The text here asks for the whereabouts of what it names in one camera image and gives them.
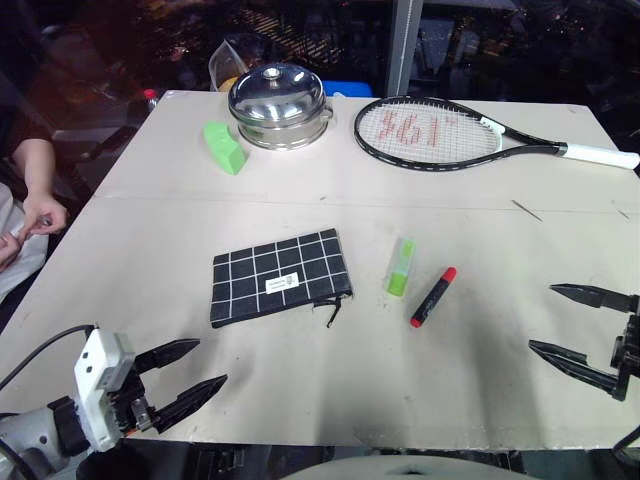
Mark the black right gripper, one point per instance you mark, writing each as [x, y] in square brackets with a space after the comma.
[631, 355]

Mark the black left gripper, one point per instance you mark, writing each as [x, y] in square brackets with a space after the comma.
[132, 407]

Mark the person's bare forearm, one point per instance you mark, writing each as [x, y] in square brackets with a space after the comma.
[35, 165]

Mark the black checked pencil pouch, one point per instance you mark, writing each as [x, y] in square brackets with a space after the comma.
[270, 265]

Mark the person's hand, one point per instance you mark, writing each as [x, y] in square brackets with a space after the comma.
[9, 252]
[47, 212]

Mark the black marker with red caps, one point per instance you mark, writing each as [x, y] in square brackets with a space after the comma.
[432, 299]

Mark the black white tennis racket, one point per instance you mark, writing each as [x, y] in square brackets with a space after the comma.
[595, 154]

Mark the person's white garment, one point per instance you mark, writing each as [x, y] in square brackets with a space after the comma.
[20, 272]

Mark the green translucent highlighter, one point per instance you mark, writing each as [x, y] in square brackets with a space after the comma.
[399, 281]

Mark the green foam block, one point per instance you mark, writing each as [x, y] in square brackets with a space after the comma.
[225, 147]

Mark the stainless steel pot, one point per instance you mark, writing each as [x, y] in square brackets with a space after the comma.
[280, 135]

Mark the bottle with red cap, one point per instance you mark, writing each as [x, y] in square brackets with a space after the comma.
[150, 100]

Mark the domed steel pot lid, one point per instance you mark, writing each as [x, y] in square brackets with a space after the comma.
[275, 97]

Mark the clear plastic bag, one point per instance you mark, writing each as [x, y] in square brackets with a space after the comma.
[225, 62]

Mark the blue plastic box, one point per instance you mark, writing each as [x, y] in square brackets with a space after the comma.
[350, 89]

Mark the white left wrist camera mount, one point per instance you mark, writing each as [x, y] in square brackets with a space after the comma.
[97, 370]

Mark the grey metal post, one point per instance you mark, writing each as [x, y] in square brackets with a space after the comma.
[402, 50]

